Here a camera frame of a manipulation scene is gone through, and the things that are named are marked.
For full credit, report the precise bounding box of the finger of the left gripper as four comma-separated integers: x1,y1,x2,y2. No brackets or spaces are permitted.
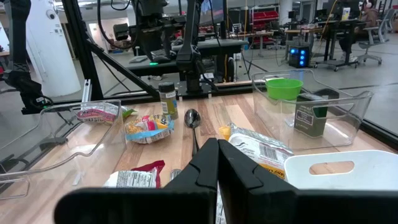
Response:
161,32,174,60
140,34,154,62

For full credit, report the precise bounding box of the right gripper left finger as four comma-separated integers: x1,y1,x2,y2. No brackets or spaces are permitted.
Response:
164,138,219,191

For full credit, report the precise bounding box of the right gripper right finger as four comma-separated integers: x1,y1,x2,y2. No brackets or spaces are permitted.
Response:
218,139,299,224

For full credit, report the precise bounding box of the yellow ramen packet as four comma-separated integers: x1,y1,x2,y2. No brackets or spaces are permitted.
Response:
218,122,295,181

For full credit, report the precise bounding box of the dark metal spoon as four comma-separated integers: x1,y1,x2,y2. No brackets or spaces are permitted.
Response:
183,108,202,158

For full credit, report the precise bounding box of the black-lidded spice bottle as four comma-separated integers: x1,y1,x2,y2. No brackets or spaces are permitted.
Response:
157,82,180,121

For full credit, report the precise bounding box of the blue beef ramen packet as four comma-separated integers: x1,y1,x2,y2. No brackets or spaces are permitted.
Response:
124,114,175,145

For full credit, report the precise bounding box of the green ramen packet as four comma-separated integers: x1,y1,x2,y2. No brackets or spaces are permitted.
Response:
75,103,137,125

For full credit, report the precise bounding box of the black desk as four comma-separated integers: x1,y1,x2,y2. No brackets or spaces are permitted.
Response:
124,39,249,78
313,18,368,72

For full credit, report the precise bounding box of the monitor with blue screen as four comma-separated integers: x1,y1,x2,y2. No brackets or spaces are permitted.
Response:
198,0,228,27

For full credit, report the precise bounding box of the red ramen packet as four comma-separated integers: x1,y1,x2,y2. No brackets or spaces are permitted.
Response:
103,160,166,189

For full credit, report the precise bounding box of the silver aluminium profile piece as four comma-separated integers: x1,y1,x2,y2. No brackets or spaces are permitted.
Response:
81,79,93,103

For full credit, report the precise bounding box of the white round column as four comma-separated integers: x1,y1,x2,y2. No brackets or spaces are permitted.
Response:
26,0,82,98

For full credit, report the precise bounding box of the dark green spice tin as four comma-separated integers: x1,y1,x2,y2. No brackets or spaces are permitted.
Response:
294,93,330,138

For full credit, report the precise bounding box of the red storage bin rack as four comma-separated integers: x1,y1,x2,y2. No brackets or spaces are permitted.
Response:
250,9,280,32

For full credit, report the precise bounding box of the clear plastic bin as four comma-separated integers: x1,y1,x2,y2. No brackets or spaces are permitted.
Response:
0,98,127,200
251,68,374,152

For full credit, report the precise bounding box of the green plastic bowl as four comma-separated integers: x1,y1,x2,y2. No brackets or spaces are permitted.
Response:
264,77,304,101

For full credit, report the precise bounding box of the white plastic tray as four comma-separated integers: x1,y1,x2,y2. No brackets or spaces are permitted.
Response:
283,149,398,191

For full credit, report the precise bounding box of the computer tower with coloured lights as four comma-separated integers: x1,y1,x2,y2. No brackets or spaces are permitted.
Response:
287,43,312,68

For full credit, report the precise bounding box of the person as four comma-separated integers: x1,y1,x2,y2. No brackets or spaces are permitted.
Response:
338,0,381,62

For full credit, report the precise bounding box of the black cabled mount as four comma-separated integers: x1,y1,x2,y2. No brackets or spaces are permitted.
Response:
0,0,53,115

